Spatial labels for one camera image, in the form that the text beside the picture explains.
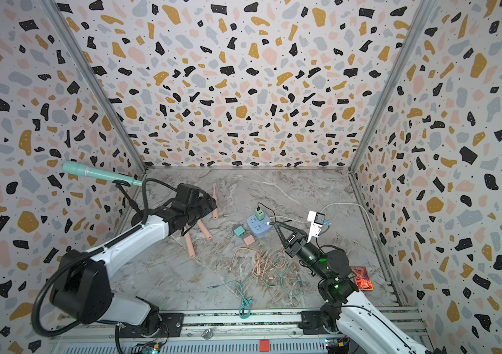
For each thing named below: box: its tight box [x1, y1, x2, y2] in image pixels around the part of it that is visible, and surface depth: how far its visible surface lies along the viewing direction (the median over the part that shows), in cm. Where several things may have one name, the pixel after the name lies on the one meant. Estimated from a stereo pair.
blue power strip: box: [246, 213, 274, 236], surface depth 99 cm
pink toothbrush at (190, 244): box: [184, 231, 196, 258], surface depth 93 cm
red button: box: [259, 339, 270, 352], surface depth 73 cm
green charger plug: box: [254, 208, 266, 222], surface depth 97 cm
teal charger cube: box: [233, 225, 246, 237], surface depth 97 cm
